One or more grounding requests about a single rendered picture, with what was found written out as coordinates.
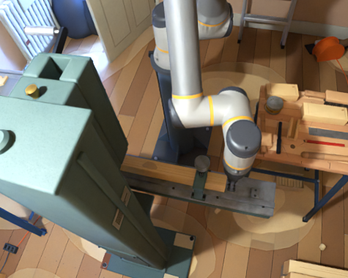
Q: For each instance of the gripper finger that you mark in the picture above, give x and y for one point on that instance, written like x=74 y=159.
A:
x=234 y=186
x=229 y=186

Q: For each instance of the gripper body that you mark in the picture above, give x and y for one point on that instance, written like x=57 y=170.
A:
x=236 y=174

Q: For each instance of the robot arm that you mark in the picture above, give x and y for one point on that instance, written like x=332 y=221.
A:
x=185 y=58

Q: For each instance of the grey steel mortiser table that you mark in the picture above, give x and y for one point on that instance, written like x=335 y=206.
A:
x=237 y=202

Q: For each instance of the grey metal stop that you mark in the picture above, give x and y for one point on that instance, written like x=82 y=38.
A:
x=254 y=193

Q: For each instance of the green hold-down with grey knob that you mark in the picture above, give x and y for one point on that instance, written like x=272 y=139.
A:
x=201 y=176

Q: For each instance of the green mortiser body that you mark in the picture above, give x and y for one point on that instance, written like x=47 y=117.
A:
x=60 y=144

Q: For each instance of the cream panelled door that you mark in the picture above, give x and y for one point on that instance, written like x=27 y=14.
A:
x=124 y=26

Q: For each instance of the wooden workbench with blue legs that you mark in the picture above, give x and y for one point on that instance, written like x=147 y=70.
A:
x=280 y=162

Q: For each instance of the small wood block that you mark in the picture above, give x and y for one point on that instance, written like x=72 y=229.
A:
x=267 y=139

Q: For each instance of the black marking tool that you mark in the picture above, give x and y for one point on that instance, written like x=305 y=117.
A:
x=279 y=137

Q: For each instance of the upright wood block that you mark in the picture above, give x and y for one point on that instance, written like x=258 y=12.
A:
x=293 y=127

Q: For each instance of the grey round tin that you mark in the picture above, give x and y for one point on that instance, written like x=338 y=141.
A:
x=274 y=104

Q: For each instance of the red pencil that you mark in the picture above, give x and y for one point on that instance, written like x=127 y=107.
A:
x=324 y=143

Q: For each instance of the grey sharpening stone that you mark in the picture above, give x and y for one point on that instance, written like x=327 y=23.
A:
x=331 y=133

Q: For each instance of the small pale wood offcut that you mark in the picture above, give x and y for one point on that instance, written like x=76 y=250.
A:
x=322 y=247

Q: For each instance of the large pale wood block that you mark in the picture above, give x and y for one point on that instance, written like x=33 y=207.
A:
x=325 y=114

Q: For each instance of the pale wood board stack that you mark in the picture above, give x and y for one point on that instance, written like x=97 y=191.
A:
x=321 y=270

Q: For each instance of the wooden bench brush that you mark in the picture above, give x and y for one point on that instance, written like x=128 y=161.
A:
x=341 y=101

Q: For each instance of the grey metal ladder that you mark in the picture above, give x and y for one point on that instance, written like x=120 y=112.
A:
x=266 y=18

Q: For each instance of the brass knob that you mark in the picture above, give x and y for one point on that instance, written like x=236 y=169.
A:
x=31 y=90

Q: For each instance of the black power strip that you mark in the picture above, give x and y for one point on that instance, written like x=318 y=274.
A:
x=10 y=248

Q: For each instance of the blue drum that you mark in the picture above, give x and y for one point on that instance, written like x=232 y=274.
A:
x=72 y=17

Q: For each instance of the white roller stand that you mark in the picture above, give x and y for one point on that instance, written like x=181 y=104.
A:
x=40 y=30

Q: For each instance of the white radiator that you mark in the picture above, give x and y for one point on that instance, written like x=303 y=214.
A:
x=20 y=20

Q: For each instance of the pine door rail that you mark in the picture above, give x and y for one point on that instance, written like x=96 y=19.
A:
x=162 y=172

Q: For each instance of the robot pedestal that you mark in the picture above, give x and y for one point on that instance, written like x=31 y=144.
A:
x=165 y=115

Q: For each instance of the blue steel frame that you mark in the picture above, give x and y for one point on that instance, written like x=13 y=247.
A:
x=14 y=218

